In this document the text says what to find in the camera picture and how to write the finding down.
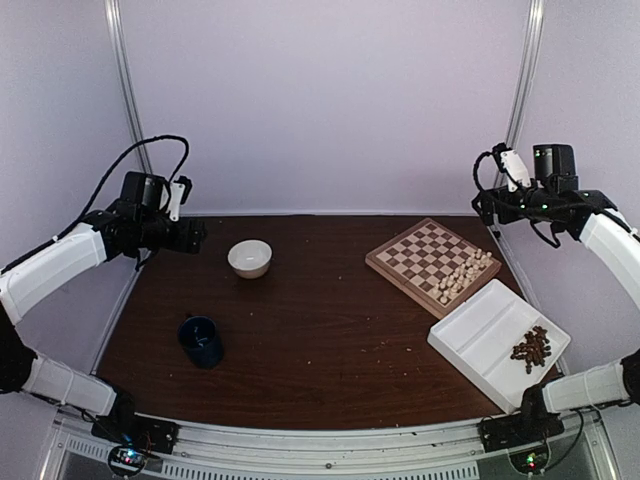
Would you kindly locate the wooden chess board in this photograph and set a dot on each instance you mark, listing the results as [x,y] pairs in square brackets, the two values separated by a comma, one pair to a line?
[415,260]

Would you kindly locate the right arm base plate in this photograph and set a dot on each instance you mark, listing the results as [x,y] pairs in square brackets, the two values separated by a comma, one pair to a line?
[514,431]

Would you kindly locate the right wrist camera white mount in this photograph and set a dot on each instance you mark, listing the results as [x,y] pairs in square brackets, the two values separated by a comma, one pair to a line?
[512,167]

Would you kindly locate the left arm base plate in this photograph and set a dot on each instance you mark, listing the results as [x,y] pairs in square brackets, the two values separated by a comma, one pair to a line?
[143,433]

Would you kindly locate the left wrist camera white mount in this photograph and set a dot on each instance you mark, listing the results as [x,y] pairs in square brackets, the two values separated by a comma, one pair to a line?
[179,192]

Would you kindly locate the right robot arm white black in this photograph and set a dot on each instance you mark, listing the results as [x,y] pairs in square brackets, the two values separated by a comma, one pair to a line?
[549,193]

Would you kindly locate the white plastic compartment tray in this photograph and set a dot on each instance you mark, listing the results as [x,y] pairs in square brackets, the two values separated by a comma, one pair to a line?
[478,337]

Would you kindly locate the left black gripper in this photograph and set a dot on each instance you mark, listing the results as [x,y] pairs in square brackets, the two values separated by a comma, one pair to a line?
[189,240]

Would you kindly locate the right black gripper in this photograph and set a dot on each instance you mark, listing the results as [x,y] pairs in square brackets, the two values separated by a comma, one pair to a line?
[506,214]

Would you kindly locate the aluminium frame post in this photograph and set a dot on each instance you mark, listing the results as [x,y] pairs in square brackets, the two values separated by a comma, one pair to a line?
[117,37]
[529,60]

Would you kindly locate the right aluminium frame post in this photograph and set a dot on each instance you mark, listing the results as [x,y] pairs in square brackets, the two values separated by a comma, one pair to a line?
[529,60]

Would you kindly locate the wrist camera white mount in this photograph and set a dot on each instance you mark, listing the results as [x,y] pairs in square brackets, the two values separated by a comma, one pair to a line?
[179,192]
[512,167]

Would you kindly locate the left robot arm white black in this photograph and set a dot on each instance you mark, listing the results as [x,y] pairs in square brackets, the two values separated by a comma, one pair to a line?
[142,221]

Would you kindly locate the left aluminium frame post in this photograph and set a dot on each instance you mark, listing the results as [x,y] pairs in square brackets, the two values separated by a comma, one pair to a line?
[117,37]

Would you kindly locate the pile of brown chess pieces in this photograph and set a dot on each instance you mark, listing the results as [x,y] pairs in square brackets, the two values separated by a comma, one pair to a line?
[533,350]

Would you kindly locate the row of white chess pieces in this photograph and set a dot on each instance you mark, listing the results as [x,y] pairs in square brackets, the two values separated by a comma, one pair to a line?
[460,280]

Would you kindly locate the dark blue mug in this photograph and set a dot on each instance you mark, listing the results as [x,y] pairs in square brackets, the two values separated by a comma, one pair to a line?
[199,339]

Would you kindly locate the white ceramic bowl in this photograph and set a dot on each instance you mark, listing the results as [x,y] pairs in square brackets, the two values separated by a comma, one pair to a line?
[250,259]

